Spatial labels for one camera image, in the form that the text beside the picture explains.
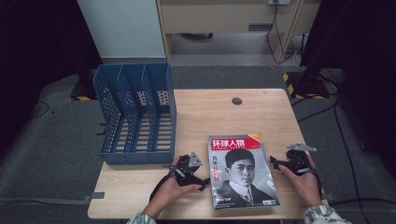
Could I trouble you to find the person's left hand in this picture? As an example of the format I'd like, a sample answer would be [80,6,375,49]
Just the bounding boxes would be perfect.
[146,156,203,217]

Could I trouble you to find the long black floor cable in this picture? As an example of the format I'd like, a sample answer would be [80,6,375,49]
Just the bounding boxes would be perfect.
[328,99,396,207]

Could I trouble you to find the portrait magazine with red title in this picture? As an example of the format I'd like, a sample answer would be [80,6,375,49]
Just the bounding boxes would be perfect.
[206,132,280,211]

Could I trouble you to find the beige wooden desk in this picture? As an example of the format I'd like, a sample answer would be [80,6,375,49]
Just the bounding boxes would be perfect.
[155,0,321,63]

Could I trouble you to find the white cables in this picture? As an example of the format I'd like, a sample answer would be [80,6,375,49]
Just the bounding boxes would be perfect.
[289,33,308,69]

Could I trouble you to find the black power cable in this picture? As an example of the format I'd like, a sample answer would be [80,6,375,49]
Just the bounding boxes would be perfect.
[265,4,295,65]

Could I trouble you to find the blue plastic file rack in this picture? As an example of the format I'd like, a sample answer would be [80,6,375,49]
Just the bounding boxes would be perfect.
[92,62,177,166]

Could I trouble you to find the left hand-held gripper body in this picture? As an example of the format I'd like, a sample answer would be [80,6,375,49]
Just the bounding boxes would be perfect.
[169,151,204,187]

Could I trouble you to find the short black floor cable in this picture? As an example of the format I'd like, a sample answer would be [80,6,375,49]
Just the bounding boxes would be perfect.
[292,96,340,123]

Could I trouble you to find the black curtain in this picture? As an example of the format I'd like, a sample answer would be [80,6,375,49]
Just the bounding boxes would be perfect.
[0,0,103,157]
[300,0,396,171]

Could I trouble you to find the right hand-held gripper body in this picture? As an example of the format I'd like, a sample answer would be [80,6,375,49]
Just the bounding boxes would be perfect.
[283,142,318,176]

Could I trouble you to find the dark drawer handle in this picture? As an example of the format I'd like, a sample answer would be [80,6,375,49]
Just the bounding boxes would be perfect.
[179,32,214,41]

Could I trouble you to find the thin looped floor cable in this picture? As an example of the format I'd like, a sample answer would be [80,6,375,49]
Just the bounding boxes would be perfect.
[29,101,50,119]

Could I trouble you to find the person's right hand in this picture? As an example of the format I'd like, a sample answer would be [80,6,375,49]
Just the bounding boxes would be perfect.
[277,154,324,208]

